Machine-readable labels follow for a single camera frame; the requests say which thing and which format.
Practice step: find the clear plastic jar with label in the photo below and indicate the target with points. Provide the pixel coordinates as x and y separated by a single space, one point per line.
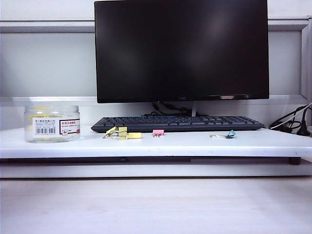
68 114

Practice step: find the black computer monitor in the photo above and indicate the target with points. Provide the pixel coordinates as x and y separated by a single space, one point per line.
182 48

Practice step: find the white desk riser board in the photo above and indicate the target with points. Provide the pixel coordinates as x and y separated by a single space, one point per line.
170 146

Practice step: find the teal binder clip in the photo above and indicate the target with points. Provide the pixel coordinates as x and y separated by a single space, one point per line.
230 134

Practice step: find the yellow binder clip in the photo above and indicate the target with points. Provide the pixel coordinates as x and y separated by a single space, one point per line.
111 131
123 129
134 135

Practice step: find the black computer keyboard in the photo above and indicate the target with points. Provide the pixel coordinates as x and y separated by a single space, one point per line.
195 123

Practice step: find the black power plug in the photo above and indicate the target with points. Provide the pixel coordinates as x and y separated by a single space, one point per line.
303 131

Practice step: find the pink binder clip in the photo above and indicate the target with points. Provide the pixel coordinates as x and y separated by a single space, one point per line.
158 132

